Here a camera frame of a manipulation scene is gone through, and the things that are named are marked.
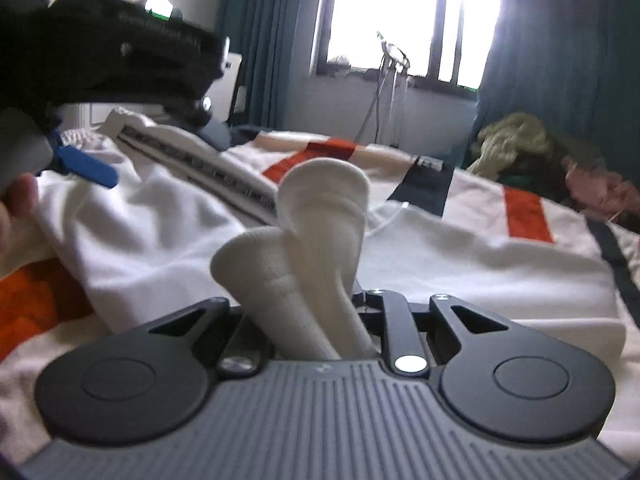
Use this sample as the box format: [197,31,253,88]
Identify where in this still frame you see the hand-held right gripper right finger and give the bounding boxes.
[357,289,513,377]

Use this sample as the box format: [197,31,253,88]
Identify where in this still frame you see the striped orange black cream blanket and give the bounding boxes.
[0,127,640,461]

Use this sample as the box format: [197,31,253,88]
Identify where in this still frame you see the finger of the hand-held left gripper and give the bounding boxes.
[42,130,120,191]
[172,92,234,154]

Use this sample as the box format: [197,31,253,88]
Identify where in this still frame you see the person's left hand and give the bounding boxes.
[0,174,41,273]

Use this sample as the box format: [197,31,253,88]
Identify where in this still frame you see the dark clothes heap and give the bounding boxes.
[500,152,576,201]

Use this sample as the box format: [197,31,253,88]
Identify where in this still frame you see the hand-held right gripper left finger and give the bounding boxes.
[137,298,273,380]

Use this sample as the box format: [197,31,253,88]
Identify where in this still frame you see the pink garment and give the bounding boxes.
[562,155,640,223]

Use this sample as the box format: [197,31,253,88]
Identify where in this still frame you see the white garment steamer stand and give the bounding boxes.
[357,30,412,148]

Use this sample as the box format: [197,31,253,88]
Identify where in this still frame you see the white pants with striped trim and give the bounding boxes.
[37,107,628,361]

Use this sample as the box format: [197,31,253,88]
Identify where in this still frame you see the window with dark frame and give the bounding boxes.
[315,0,503,93]

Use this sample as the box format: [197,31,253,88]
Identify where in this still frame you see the yellow-green fluffy cloth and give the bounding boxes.
[472,112,553,181]

